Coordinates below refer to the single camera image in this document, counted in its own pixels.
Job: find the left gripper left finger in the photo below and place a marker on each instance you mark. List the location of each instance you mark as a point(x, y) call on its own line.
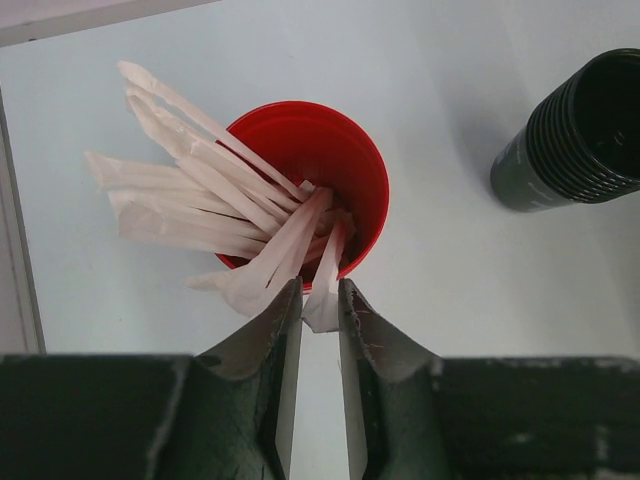
point(227, 413)

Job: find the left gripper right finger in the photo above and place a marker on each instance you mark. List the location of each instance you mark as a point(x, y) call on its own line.
point(411, 414)

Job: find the single white straw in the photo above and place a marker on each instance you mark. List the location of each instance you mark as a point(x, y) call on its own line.
point(320, 311)

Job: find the black ribbed cup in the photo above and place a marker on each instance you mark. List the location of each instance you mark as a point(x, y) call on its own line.
point(580, 145)

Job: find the red cylindrical straw holder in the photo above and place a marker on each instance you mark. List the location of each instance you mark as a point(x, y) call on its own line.
point(310, 141)

